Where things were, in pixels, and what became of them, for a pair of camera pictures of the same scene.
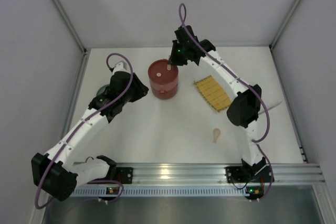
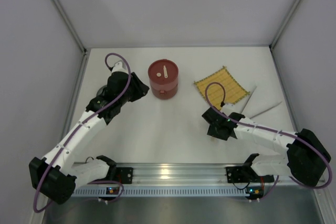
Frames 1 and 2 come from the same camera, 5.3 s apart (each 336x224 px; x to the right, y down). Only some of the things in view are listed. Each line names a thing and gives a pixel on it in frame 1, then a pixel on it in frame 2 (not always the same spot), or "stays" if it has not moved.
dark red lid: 158,72 stays
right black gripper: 176,56 -> 210,118
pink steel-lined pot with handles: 163,86 stays
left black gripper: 138,87 stays
